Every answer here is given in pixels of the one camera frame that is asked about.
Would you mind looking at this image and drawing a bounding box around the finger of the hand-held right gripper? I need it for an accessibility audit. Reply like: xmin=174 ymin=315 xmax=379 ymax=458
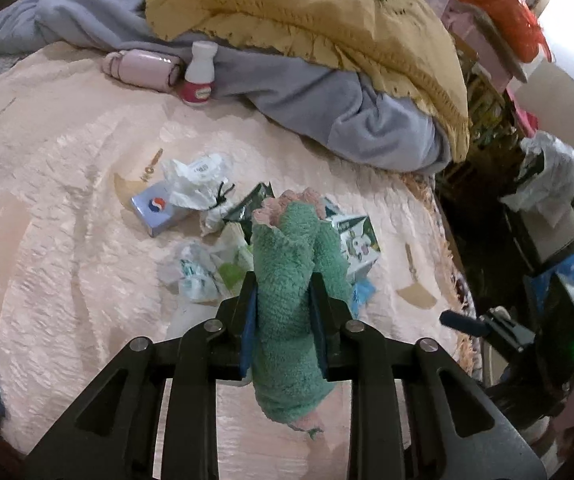
xmin=439 ymin=309 xmax=530 ymax=356

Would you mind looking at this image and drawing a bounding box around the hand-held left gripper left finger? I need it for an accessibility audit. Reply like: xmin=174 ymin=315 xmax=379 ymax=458
xmin=24 ymin=272 xmax=258 ymax=480

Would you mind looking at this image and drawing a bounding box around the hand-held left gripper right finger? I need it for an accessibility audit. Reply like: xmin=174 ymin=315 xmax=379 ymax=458
xmin=309 ymin=272 xmax=550 ymax=480

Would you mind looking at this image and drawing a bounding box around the small blue wrapper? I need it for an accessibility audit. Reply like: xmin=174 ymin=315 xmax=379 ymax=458
xmin=349 ymin=277 xmax=378 ymax=307

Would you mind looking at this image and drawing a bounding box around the green fuzzy sock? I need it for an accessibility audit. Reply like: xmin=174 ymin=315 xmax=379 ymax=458
xmin=251 ymin=187 xmax=354 ymax=442

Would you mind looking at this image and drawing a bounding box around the clear plastic bag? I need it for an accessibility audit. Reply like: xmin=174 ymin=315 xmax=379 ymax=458
xmin=159 ymin=222 xmax=256 ymax=304

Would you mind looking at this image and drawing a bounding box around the white green milk carton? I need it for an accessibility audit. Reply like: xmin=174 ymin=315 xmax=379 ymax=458
xmin=321 ymin=197 xmax=383 ymax=282

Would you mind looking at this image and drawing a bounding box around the dark green snack packet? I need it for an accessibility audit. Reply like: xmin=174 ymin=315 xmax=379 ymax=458
xmin=222 ymin=182 xmax=276 ymax=224

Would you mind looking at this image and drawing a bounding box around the black twist tie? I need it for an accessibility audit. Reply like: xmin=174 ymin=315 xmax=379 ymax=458
xmin=212 ymin=180 xmax=236 ymax=209

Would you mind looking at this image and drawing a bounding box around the small blue card box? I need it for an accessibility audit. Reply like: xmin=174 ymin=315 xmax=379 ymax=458
xmin=131 ymin=182 xmax=193 ymax=239

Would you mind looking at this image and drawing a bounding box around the white crumpled plastic wrapper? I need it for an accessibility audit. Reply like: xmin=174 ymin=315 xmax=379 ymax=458
xmin=162 ymin=154 xmax=238 ymax=236

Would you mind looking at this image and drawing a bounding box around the white plastic bag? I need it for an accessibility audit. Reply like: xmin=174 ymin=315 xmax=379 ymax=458
xmin=499 ymin=130 xmax=574 ymax=227

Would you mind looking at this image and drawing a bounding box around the bamboo rack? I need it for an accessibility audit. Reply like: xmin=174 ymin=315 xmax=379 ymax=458
xmin=464 ymin=72 xmax=525 ymax=163

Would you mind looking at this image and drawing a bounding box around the grey-blue blanket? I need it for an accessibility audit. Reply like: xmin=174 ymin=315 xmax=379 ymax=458
xmin=0 ymin=0 xmax=452 ymax=176

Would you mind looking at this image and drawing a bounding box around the white red-label pill bottle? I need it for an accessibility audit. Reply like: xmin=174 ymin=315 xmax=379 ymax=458
xmin=177 ymin=41 xmax=218 ymax=108

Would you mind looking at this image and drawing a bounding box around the pink insulated bottle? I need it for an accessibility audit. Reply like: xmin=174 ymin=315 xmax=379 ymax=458
xmin=103 ymin=50 xmax=186 ymax=94

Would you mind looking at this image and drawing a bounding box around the pink storage box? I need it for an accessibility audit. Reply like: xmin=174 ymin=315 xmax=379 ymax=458
xmin=442 ymin=2 xmax=528 ymax=84

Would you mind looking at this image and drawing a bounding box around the yellow frilled pillow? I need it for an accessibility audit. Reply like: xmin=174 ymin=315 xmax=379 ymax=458
xmin=144 ymin=0 xmax=470 ymax=162

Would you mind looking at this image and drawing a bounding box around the orange net bag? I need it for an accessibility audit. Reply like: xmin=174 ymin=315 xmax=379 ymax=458
xmin=454 ymin=0 xmax=550 ymax=67

